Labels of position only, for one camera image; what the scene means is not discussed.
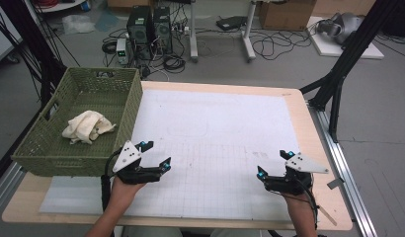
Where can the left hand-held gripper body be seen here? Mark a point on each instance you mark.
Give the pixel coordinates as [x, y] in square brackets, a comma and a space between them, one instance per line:
[134, 174]

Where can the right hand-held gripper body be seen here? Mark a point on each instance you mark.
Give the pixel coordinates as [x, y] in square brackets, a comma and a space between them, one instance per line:
[289, 182]

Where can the cream egg print cloth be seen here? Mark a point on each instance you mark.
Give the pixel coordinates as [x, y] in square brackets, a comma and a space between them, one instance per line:
[85, 126]

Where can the green woven basket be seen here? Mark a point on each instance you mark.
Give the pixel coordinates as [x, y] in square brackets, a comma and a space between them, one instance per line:
[92, 98]

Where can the person's left hand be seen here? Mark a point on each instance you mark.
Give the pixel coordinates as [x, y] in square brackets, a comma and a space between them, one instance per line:
[123, 194]

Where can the person's right hand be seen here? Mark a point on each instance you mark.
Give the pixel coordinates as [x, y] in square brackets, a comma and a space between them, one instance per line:
[302, 202]

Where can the thin wooden stick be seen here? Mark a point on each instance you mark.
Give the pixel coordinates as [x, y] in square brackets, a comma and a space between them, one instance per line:
[327, 215]

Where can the white grid mat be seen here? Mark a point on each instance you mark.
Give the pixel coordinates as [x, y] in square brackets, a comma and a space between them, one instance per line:
[207, 125]

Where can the grey power supply unit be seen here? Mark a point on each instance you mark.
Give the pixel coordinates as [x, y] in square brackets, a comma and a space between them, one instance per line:
[122, 51]

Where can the white floor board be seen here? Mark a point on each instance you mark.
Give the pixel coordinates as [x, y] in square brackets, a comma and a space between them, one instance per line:
[325, 49]

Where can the large black computer tower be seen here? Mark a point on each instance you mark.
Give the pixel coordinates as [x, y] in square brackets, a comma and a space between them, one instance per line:
[139, 31]

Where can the slim black computer tower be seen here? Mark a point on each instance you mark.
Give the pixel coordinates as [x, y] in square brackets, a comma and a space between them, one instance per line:
[162, 29]

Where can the white desk leg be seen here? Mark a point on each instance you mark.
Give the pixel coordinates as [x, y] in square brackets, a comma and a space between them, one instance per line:
[248, 36]
[193, 33]

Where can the grey helmet-like device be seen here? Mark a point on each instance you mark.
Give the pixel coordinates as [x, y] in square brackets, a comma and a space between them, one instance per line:
[342, 28]

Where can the clear plastic bag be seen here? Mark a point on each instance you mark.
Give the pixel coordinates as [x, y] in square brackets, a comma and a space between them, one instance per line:
[78, 23]

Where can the brown cardboard box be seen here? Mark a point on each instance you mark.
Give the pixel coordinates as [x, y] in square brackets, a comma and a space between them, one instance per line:
[286, 15]

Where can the flat black device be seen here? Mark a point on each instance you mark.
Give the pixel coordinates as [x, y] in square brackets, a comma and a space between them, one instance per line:
[231, 22]

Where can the small grey metal bracket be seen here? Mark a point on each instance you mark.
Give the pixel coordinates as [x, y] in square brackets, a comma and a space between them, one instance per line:
[335, 183]

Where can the aluminium rail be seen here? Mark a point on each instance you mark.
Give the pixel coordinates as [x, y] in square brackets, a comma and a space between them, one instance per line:
[348, 184]
[4, 187]

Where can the black metal frame stand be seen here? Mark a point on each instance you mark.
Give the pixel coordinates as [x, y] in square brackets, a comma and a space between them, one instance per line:
[36, 49]
[348, 52]

